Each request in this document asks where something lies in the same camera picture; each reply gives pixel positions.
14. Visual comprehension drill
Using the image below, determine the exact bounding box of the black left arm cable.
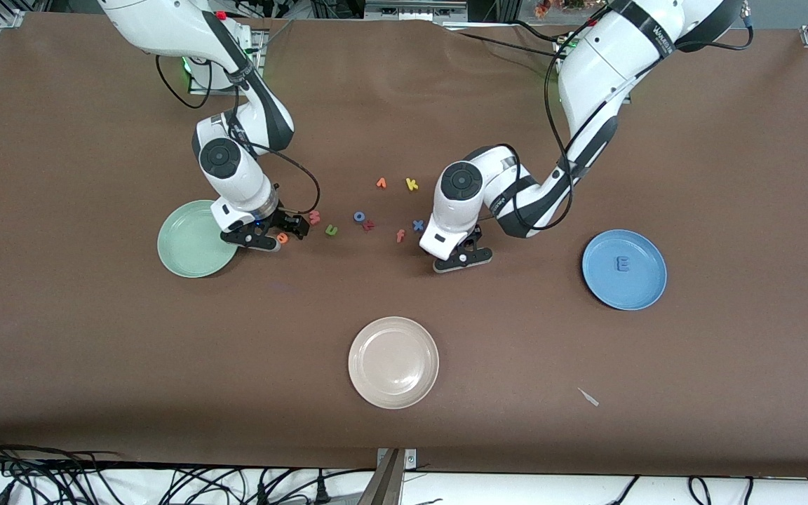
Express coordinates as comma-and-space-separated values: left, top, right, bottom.
492, 0, 755, 232

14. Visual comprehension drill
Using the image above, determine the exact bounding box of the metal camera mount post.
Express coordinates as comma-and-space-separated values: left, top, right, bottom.
358, 447, 419, 505

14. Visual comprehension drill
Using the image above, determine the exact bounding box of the grey metal box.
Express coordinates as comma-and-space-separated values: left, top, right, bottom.
364, 0, 469, 22

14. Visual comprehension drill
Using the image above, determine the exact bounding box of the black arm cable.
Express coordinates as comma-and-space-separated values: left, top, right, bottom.
492, 0, 755, 232
155, 55, 322, 217

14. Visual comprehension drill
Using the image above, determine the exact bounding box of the black floor cable tangle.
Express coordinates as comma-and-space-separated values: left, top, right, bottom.
0, 431, 377, 505

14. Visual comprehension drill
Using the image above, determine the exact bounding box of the light green plate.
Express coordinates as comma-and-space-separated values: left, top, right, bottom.
157, 200, 240, 278

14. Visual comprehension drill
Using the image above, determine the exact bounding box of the beige plate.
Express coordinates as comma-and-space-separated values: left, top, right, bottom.
348, 316, 440, 410

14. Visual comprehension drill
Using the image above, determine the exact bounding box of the thin black table cable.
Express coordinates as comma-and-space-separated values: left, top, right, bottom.
454, 31, 563, 58
509, 20, 565, 43

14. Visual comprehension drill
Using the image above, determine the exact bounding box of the brown table cover sheet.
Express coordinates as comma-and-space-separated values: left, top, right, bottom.
0, 11, 808, 479

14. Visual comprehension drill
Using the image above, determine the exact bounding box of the orange dried plant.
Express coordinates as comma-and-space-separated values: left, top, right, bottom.
532, 0, 587, 20

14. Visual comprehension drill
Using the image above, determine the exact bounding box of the blue plate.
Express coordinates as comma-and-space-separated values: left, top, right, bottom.
581, 229, 668, 311

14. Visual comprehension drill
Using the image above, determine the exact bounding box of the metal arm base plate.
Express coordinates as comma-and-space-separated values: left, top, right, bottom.
189, 28, 268, 96

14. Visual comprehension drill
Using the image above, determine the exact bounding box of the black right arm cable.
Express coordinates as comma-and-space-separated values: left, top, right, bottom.
155, 55, 322, 217

